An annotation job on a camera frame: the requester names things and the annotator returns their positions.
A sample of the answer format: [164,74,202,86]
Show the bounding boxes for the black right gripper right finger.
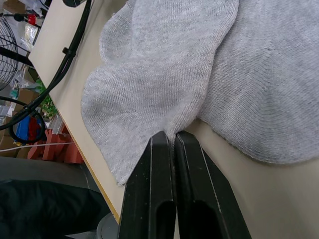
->
[173,130,252,239]

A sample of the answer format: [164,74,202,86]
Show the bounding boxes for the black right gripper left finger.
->
[118,130,177,239]

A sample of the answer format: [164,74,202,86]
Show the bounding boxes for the grey knit sock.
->
[81,0,241,186]
[196,0,319,165]

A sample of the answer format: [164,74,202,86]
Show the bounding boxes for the grey round base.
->
[96,212,121,239]

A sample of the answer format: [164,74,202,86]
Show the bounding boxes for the orange red foam blocks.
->
[26,123,84,164]

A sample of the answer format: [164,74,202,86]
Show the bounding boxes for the black fabric bulk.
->
[0,178,112,239]

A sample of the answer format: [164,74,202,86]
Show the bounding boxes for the green leafy plant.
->
[31,79,60,120]

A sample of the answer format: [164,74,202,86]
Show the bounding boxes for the blue plastic item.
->
[12,115,32,143]

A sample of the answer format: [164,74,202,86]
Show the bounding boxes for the thin white cable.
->
[0,141,73,153]

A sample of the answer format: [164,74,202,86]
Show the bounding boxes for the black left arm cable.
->
[0,0,93,145]

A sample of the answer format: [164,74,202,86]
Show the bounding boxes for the black wire fan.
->
[0,17,34,92]

